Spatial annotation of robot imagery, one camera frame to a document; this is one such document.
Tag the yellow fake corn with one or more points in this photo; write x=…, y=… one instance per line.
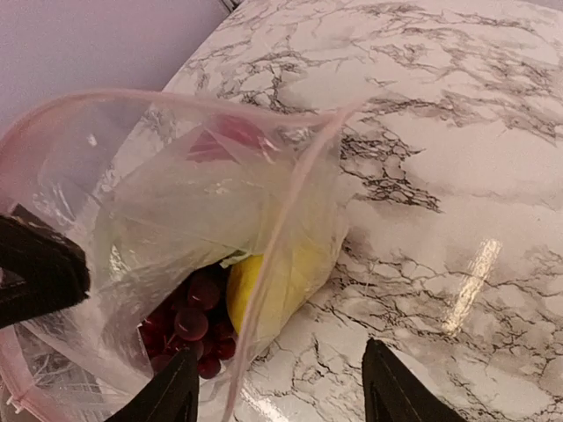
x=295, y=278

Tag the clear zip top bag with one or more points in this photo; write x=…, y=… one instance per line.
x=62, y=159

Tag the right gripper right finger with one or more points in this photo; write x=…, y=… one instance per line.
x=393, y=393

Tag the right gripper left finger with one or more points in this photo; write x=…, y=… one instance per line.
x=172, y=394

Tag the purple fake grapes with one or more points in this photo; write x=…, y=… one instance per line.
x=193, y=317

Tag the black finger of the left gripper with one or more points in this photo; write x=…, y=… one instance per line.
x=42, y=271

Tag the pale green fake cabbage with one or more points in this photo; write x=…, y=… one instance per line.
x=173, y=211

